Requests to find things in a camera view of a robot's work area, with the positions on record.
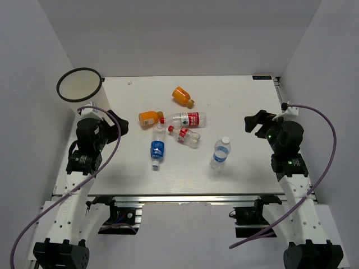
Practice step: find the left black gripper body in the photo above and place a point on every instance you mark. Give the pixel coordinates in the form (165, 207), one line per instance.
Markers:
(100, 143)

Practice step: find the blue-label bottle white cap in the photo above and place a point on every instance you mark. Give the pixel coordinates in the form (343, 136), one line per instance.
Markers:
(222, 149)

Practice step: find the blue table label sticker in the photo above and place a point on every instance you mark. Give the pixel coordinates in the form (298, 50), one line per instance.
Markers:
(261, 77)

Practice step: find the large clear red-label bottle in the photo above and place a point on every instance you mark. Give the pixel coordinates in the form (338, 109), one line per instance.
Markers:
(187, 119)

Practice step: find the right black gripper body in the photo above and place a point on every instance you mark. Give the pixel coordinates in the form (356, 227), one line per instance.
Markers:
(271, 135)

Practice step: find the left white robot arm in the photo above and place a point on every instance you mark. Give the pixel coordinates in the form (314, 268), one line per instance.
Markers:
(78, 221)

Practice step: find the white bin with black rim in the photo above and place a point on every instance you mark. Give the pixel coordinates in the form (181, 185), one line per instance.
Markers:
(79, 86)

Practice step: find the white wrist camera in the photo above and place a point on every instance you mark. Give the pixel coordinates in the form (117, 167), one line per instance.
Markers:
(89, 111)
(288, 112)

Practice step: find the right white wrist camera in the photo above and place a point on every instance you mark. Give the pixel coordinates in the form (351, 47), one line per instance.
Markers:
(288, 112)

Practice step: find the small clear red-label bottle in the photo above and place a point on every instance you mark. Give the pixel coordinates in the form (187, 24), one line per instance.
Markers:
(185, 136)

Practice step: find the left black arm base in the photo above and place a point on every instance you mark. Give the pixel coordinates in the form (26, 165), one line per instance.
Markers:
(123, 219)

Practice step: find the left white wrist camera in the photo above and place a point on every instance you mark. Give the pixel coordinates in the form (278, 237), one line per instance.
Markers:
(89, 111)

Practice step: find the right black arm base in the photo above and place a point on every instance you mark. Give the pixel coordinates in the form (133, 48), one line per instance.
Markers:
(249, 219)

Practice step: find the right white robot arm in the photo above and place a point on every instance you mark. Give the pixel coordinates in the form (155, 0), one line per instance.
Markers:
(308, 245)

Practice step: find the orange juice bottle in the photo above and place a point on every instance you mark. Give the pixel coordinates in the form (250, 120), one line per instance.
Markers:
(150, 118)
(182, 97)

